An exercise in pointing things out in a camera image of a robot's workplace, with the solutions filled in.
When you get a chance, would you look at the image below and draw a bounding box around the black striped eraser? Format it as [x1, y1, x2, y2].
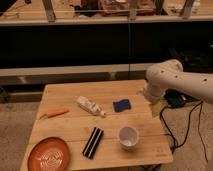
[82, 127, 104, 159]

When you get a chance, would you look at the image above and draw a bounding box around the orange ridged plate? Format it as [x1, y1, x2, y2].
[27, 137, 70, 171]

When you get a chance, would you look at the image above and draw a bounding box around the white paper cup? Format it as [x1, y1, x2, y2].
[118, 126, 139, 150]

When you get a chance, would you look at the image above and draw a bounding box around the black box on floor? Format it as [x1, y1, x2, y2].
[165, 92, 185, 108]

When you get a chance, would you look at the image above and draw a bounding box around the vertical black cable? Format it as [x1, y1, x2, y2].
[127, 19, 132, 80]

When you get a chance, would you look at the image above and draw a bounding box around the white tube bottle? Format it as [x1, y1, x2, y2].
[76, 96, 106, 117]

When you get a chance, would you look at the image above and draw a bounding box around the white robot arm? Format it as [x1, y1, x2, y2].
[143, 59, 213, 117]

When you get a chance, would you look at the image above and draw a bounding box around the yellowish pusher tip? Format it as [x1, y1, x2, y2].
[150, 101, 164, 117]

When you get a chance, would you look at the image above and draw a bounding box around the black power cable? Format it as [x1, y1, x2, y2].
[159, 100, 209, 164]

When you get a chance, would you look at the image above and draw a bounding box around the orange carrot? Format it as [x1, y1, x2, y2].
[39, 108, 69, 119]

